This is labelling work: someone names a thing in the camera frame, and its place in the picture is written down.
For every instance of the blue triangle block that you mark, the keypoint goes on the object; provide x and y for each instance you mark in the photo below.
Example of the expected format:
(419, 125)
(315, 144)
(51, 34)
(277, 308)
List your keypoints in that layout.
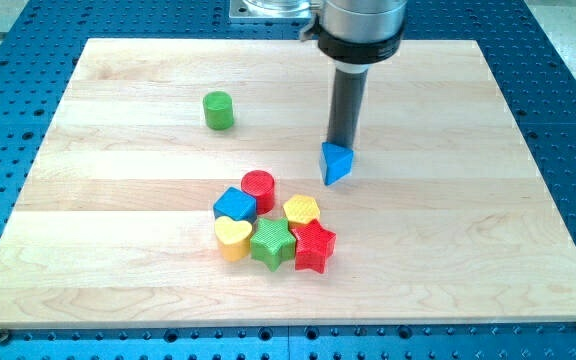
(335, 162)

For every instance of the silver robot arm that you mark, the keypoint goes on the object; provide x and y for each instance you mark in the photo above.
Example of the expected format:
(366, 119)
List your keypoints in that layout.
(356, 34)

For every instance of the red cylinder block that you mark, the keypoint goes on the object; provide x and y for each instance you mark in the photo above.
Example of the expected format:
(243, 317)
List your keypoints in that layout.
(260, 185)

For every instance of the yellow hexagon block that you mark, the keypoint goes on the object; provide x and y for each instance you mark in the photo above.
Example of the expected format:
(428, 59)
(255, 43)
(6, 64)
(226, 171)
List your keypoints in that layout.
(300, 210)

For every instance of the blue cube block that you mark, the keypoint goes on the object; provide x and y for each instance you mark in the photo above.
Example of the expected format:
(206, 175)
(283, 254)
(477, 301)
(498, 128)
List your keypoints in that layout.
(237, 205)

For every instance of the green star block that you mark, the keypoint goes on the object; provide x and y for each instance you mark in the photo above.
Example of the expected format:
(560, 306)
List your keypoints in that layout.
(272, 243)

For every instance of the red star block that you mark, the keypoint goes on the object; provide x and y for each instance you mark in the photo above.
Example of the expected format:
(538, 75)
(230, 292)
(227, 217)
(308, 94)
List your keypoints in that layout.
(315, 244)

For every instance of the yellow heart block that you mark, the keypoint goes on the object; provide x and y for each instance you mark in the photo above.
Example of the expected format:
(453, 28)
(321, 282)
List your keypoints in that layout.
(233, 237)

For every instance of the green cylinder block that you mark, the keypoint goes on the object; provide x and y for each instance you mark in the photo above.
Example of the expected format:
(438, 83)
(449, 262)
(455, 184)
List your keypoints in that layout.
(218, 110)

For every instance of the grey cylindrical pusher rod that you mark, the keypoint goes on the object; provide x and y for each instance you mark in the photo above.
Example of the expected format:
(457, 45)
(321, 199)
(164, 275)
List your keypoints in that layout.
(346, 100)

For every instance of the light wooden board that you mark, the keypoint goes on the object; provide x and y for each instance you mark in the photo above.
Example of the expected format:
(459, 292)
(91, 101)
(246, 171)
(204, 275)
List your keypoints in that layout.
(445, 217)

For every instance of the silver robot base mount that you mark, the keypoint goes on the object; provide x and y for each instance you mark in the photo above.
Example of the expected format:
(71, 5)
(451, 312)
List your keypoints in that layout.
(254, 11)

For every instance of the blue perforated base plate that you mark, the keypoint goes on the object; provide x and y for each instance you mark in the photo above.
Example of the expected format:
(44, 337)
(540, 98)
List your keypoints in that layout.
(43, 41)

